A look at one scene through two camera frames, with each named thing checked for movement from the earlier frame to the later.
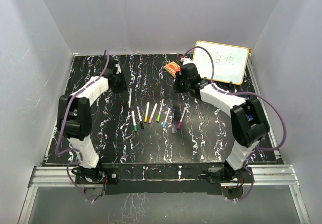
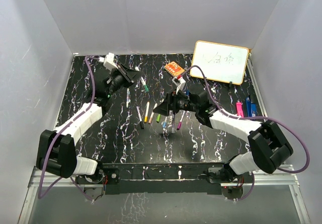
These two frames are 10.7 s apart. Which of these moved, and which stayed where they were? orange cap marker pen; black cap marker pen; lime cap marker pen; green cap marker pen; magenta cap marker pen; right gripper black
Moved: green cap marker pen; right gripper black
Stayed: lime cap marker pen; orange cap marker pen; magenta cap marker pen; black cap marker pen
